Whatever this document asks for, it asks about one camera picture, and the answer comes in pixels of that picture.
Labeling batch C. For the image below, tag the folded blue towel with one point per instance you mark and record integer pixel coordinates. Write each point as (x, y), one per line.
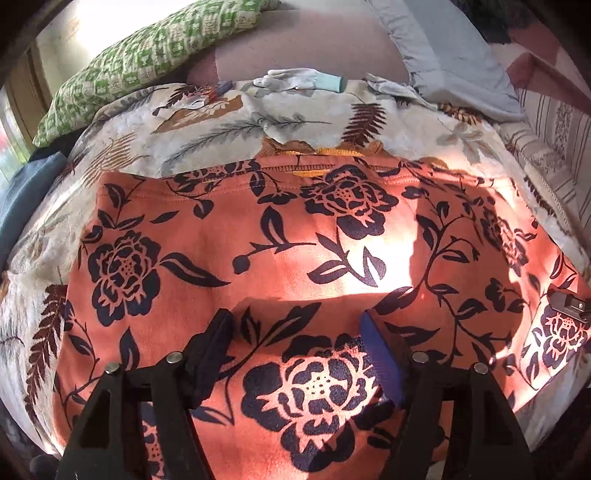
(23, 195)

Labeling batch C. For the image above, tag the orange floral blouse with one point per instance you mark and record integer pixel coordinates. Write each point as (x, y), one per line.
(297, 248)

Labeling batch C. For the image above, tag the grey crumpled cloth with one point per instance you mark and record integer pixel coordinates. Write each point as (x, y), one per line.
(398, 91)

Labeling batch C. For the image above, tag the green checkered pillow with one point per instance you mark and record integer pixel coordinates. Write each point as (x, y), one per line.
(141, 58)

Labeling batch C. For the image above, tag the grey-blue pillow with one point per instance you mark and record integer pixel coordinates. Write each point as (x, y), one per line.
(447, 58)

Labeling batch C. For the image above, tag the striped beige pillow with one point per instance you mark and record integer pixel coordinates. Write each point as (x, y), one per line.
(554, 139)

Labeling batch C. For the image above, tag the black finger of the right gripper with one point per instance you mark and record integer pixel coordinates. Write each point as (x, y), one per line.
(566, 303)

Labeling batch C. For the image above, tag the white glove with teal cuff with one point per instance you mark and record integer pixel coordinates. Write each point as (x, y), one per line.
(299, 79)

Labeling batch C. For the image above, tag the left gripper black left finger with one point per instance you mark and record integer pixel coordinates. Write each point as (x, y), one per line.
(107, 439)

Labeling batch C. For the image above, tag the small pen and wrapper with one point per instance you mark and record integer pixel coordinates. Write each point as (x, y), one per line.
(206, 94)

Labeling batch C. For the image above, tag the white leaf-print blanket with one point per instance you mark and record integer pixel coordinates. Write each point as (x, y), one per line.
(150, 134)

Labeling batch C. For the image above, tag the pink brown patchwork quilt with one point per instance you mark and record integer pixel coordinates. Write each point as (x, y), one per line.
(535, 61)

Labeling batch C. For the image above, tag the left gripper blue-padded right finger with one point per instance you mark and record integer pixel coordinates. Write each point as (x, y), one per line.
(486, 441)

